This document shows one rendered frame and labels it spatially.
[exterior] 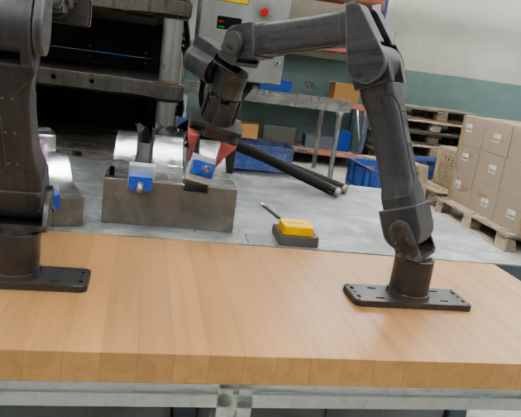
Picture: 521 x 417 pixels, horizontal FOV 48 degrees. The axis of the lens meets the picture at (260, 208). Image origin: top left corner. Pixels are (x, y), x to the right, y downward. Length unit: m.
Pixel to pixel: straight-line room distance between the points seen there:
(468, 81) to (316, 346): 7.90
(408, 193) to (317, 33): 0.30
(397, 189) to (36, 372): 0.57
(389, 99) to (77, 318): 0.55
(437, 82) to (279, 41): 7.42
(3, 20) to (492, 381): 0.74
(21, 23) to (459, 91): 8.01
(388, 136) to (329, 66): 7.05
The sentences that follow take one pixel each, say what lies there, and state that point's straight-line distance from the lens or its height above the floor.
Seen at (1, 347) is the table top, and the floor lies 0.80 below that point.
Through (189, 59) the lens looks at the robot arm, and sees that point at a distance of 1.14.
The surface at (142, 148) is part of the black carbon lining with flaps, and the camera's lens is 1.42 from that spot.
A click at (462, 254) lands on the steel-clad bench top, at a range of 1.34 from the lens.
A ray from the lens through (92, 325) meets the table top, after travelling 0.77.
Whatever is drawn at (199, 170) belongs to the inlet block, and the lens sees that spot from 1.13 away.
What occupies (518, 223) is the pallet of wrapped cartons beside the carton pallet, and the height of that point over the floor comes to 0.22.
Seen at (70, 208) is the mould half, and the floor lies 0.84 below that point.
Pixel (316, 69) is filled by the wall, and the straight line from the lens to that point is 7.95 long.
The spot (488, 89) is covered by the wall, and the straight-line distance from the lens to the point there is 8.70.
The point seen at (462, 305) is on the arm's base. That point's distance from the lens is 1.00.
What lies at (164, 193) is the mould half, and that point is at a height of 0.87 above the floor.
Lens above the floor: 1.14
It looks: 14 degrees down
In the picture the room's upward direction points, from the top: 8 degrees clockwise
